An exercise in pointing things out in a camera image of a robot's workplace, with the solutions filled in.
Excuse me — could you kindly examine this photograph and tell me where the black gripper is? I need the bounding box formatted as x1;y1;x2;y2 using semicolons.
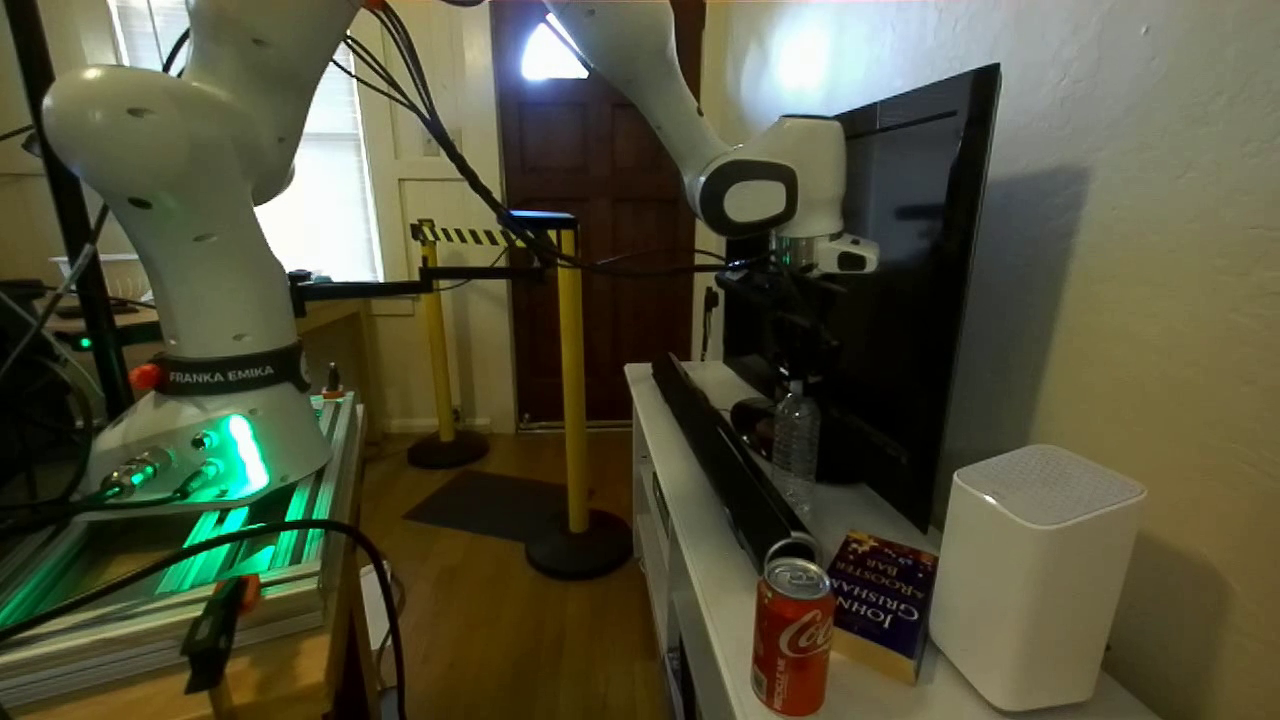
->
773;230;880;277

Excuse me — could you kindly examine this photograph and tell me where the clear plastic bottle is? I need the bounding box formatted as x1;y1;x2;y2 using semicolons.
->
773;378;819;481

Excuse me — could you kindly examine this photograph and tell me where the robot base platform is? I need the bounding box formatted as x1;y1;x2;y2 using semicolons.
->
0;394;364;710

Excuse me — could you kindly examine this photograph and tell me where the black flat screen television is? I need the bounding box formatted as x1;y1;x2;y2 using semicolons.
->
718;64;1000;529

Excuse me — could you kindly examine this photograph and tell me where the black soundbar speaker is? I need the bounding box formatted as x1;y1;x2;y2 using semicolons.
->
653;354;815;569

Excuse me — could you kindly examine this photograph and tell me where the brown wooden door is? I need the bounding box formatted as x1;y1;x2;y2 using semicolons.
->
492;0;692;418

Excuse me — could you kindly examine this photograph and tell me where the white tv cabinet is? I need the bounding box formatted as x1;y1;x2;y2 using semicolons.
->
618;354;1163;720

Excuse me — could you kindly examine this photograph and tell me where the blue book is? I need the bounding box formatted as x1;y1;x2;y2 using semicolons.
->
827;531;936;684

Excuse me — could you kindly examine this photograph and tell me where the red soda can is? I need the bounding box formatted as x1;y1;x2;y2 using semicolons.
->
751;556;830;716

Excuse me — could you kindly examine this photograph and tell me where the dark floor mat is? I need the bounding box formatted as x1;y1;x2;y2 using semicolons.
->
411;470;565;543

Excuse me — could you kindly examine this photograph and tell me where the yellow stanchion post near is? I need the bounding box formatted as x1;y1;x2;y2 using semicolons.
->
523;221;630;581

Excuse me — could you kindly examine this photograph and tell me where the yellow stanchion post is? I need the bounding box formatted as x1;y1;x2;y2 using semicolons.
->
523;221;630;581
406;221;489;466

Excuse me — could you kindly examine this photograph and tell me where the yellow stanchion post far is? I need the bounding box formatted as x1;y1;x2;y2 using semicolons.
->
406;221;489;466

